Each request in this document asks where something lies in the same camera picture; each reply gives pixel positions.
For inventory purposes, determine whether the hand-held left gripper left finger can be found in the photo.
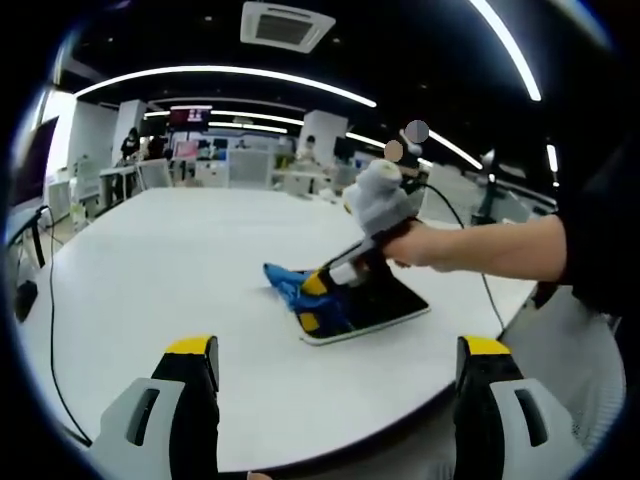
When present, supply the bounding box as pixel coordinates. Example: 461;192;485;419
87;334;222;480

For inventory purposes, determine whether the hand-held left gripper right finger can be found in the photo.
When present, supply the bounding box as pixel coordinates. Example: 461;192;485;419
454;334;589;480

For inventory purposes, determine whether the blue cleaning cloth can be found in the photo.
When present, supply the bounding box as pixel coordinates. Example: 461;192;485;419
262;261;357;332

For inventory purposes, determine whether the person's right hand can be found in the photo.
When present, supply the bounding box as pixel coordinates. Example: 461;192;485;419
383;218;454;274

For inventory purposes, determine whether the white mesh office chair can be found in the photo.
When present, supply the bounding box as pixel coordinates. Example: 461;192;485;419
499;283;629;454

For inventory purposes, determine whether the small black device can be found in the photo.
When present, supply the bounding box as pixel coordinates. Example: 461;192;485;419
12;279;39;324

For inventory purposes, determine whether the ceiling air conditioner vent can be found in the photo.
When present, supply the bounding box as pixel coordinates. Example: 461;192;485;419
239;1;337;54

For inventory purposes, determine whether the straight ceiling light strip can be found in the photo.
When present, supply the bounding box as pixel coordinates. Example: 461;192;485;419
468;0;543;102

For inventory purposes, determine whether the long curved ceiling light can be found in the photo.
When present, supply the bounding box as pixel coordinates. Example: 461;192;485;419
74;64;378;109

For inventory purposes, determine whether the person's black sleeve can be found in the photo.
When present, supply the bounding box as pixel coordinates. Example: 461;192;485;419
547;127;640;329

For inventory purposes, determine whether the hanging display screen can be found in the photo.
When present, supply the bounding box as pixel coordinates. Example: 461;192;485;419
168;104;214;129

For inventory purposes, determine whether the dark computer monitor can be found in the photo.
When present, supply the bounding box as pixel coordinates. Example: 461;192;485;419
6;117;60;211

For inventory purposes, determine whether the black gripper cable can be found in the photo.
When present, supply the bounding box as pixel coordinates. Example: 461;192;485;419
412;181;505;331

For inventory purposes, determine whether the thin black cable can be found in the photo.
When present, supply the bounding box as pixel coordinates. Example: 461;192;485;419
34;207;94;446

